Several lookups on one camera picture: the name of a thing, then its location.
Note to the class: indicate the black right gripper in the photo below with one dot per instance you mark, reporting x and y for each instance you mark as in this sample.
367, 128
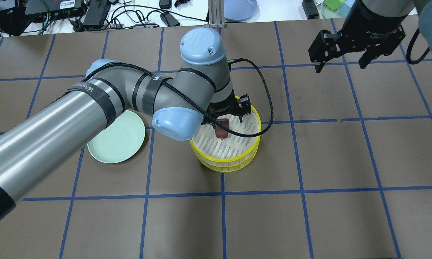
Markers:
372, 22

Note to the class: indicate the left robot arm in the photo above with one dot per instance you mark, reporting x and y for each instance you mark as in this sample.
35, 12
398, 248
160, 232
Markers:
201, 92

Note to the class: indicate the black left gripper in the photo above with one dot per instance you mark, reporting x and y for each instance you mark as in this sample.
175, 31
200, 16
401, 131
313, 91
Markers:
221, 106

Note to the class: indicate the yellow steamer tray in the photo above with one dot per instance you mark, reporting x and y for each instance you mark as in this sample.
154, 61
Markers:
233, 147
226, 165

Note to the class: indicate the aluminium frame post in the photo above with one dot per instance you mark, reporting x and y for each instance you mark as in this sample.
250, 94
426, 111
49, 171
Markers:
216, 14

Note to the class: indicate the green block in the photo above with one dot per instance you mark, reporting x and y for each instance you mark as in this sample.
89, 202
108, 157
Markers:
334, 4

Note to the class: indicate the light green plate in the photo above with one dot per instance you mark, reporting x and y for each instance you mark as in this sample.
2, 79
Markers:
120, 141

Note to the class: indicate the black power adapter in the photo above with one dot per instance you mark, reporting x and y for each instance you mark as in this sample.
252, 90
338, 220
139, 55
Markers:
169, 20

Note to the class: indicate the dark red bun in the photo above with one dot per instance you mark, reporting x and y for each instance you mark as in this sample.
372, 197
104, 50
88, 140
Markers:
220, 133

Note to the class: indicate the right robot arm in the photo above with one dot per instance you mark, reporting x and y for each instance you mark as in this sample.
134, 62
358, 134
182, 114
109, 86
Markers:
424, 12

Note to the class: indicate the blue plate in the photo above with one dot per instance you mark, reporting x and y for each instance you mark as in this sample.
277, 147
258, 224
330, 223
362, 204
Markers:
239, 10

